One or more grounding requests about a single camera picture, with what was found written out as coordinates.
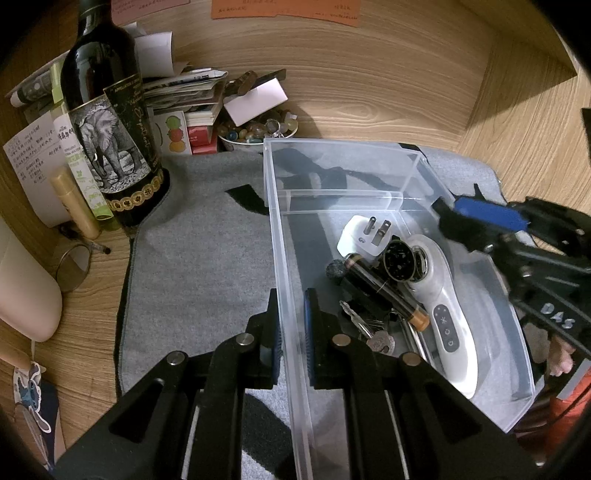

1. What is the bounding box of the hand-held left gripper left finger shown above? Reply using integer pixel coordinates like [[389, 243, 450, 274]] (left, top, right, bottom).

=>
[[51, 288, 282, 480]]

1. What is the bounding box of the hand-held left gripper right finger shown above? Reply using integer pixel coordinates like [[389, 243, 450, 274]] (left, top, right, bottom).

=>
[[305, 288, 541, 480]]

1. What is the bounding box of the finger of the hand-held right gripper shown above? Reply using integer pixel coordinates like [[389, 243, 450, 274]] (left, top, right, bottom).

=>
[[454, 195, 530, 232], [433, 198, 500, 254]]

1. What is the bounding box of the metal key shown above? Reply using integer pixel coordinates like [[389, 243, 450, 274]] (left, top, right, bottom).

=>
[[339, 300, 374, 341]]

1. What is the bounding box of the black cylinder with gold ends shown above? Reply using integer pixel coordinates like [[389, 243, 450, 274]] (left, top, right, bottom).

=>
[[344, 253, 430, 330]]

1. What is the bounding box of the clear plastic bin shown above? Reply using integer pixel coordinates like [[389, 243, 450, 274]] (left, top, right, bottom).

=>
[[263, 137, 536, 480]]

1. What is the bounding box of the person's right hand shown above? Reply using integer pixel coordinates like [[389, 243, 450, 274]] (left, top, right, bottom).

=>
[[547, 335, 578, 377]]

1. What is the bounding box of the silver metal charm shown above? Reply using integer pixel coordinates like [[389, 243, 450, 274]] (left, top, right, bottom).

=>
[[367, 330, 394, 355]]

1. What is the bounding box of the round black case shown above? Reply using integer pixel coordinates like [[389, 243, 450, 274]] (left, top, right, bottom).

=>
[[383, 237, 420, 282]]

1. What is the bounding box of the white handheld massager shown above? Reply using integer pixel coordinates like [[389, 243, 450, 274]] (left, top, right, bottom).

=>
[[399, 233, 478, 400]]

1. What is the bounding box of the grey mat with black letters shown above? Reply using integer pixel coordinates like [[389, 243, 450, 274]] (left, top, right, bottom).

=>
[[115, 143, 509, 480]]

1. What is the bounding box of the white plug adapter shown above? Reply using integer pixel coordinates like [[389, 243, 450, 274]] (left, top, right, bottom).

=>
[[337, 215, 393, 259]]

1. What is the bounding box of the person's orange clothing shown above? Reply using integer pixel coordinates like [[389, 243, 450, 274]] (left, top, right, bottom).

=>
[[531, 394, 589, 455]]

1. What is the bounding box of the white bowl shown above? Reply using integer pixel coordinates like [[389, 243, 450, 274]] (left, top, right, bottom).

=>
[[218, 131, 298, 153]]

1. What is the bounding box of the bowl of small stones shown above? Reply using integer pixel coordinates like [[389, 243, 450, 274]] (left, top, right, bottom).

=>
[[218, 110, 298, 143]]

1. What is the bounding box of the black pen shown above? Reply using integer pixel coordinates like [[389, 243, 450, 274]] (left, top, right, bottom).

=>
[[60, 226, 112, 256]]

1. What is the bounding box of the red small box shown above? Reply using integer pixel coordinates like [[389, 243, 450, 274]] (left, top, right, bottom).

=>
[[187, 124, 219, 155]]

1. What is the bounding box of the round clear glass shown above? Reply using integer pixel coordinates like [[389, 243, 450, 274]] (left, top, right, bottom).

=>
[[53, 244, 93, 294]]

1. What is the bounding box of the fruit print card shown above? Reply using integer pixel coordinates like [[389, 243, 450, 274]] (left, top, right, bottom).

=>
[[152, 111, 192, 155]]

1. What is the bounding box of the white blank card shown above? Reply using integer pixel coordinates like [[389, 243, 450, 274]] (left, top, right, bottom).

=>
[[224, 78, 288, 126]]

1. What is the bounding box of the beige tube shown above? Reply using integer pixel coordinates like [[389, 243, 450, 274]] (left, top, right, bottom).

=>
[[50, 166, 102, 240]]

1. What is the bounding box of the dark tool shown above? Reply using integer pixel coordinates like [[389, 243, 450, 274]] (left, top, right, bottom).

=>
[[226, 68, 287, 97]]

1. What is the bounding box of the cartoon print bag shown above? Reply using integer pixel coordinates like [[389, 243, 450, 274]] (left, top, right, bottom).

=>
[[11, 362, 65, 462]]

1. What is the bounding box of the cream rounded object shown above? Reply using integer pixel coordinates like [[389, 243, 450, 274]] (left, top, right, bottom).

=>
[[0, 217, 63, 342]]

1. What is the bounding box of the stack of printed papers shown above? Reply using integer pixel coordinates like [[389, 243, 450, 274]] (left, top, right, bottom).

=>
[[136, 32, 229, 127]]

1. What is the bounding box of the orange sticky note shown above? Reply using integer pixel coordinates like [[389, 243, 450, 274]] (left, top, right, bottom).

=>
[[211, 0, 360, 27]]

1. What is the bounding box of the white handwritten paper note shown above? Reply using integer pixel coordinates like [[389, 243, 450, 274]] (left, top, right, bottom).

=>
[[2, 113, 70, 227]]

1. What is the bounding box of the dark wine bottle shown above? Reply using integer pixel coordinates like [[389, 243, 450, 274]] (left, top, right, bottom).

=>
[[60, 0, 171, 227]]

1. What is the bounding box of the rolled printed paper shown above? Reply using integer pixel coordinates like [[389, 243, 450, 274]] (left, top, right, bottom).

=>
[[4, 51, 70, 109]]

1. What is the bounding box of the pink sticky note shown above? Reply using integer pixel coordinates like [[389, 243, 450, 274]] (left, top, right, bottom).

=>
[[111, 0, 191, 26]]

